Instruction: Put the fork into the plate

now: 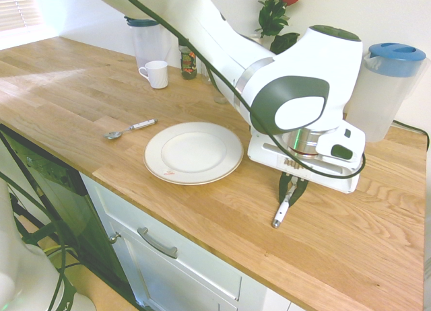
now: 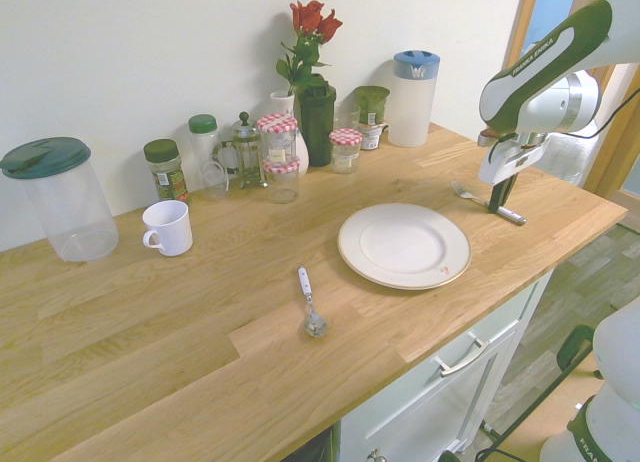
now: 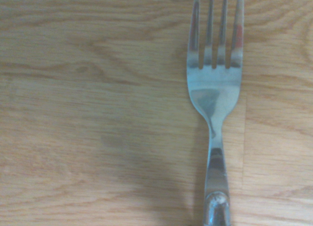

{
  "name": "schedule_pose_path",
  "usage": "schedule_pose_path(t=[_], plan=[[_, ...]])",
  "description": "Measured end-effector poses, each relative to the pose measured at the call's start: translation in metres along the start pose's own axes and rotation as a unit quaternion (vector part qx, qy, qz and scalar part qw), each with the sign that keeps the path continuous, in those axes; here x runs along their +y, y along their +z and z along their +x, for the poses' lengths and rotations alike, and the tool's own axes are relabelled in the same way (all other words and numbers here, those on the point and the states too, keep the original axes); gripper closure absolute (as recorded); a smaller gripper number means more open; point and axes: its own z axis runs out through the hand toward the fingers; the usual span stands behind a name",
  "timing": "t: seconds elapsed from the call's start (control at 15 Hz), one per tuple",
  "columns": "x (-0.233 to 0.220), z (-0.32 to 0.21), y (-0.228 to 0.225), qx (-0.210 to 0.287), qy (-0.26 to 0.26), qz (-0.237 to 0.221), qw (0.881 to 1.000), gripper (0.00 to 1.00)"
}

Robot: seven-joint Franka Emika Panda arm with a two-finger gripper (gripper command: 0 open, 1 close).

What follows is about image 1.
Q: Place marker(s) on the clear pitcher with blue lid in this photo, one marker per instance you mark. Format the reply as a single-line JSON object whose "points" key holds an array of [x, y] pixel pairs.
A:
{"points": [[384, 89]]}

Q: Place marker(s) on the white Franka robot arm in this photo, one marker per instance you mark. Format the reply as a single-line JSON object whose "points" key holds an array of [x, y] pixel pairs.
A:
{"points": [[235, 55]]}

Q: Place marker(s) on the black dishwasher front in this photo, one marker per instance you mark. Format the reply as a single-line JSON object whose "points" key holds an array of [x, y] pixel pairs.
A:
{"points": [[57, 190]]}

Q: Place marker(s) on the white window blind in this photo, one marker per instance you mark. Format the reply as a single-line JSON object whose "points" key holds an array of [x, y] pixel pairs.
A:
{"points": [[18, 8]]}

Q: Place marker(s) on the silver cabinet knob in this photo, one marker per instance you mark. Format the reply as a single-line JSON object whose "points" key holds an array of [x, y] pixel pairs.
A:
{"points": [[114, 237]]}

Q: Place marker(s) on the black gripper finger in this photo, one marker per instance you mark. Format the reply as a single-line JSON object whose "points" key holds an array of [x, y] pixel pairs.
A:
{"points": [[282, 186], [300, 191]]}

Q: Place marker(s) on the white ribbed ceramic mug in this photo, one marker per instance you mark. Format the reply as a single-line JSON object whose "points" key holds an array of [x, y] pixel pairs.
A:
{"points": [[157, 74]]}

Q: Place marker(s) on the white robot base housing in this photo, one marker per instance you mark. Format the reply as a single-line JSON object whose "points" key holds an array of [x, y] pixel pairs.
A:
{"points": [[23, 277]]}

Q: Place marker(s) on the white plate with gold rim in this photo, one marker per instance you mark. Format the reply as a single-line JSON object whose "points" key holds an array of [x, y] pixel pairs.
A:
{"points": [[193, 153]]}

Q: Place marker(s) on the glass spice jar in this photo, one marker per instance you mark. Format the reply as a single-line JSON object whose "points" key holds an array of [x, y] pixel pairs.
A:
{"points": [[188, 67]]}

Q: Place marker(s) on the clear pitcher with teal lid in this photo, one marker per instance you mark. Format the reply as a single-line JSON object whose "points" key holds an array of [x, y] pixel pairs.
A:
{"points": [[148, 43]]}

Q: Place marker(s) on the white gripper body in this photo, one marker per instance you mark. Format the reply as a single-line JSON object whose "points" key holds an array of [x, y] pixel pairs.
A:
{"points": [[266, 151]]}

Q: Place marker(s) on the red rose with green leaves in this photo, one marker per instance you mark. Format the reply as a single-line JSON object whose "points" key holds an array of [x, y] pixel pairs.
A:
{"points": [[274, 16]]}

